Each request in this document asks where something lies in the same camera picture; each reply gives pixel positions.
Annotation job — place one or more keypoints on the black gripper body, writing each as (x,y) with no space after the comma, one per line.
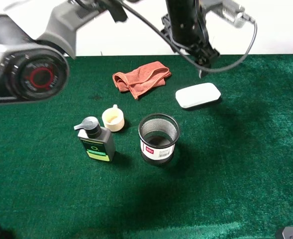
(185,26)

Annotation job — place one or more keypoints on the cream small cup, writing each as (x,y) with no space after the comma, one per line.
(113,119)

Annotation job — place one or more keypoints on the dark grey pump bottle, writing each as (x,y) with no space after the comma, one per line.
(97,140)

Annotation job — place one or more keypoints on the white plastic case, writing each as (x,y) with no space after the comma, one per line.
(196,95)

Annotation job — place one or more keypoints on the black mesh pen holder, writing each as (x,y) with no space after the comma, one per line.
(158,135)

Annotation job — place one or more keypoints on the green velvet table cloth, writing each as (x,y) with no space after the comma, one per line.
(231,176)

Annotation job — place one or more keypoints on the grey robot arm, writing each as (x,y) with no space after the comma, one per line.
(36,69)

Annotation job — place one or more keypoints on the orange folded cloth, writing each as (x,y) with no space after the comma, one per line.
(142,79)

